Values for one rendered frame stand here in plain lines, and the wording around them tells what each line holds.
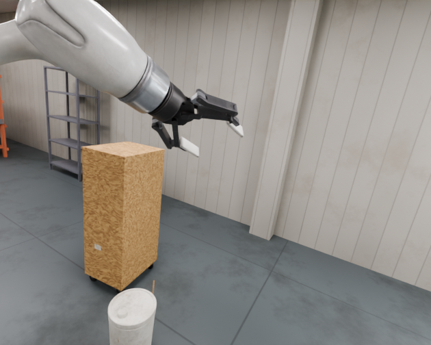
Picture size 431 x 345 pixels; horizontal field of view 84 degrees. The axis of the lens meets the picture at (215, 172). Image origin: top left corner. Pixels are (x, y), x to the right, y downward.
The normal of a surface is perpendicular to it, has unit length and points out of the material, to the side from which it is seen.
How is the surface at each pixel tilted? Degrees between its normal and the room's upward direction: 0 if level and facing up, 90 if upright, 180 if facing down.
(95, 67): 125
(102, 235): 90
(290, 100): 90
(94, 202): 90
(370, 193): 90
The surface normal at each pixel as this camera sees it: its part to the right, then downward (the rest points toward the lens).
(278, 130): -0.49, 0.17
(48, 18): 0.29, 0.48
